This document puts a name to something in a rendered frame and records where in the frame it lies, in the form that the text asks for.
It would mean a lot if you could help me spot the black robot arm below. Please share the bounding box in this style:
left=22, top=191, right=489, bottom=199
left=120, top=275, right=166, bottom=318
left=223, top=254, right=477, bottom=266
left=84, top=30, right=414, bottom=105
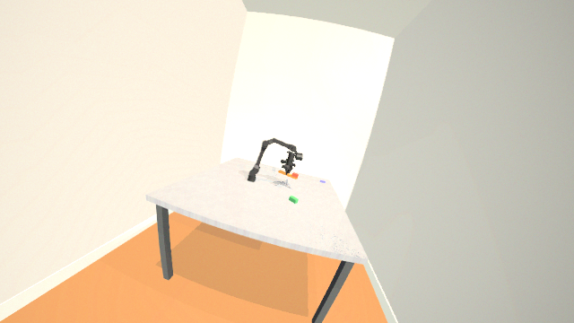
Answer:
left=248, top=138, right=303, bottom=183

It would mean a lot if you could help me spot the orange bar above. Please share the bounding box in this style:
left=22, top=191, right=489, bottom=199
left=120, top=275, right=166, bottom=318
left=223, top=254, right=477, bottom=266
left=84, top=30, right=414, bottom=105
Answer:
left=278, top=170, right=299, bottom=179

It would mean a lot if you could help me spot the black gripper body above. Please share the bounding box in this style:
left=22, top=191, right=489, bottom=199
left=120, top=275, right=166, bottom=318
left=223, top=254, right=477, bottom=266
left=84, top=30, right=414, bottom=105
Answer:
left=282, top=158, right=296, bottom=170

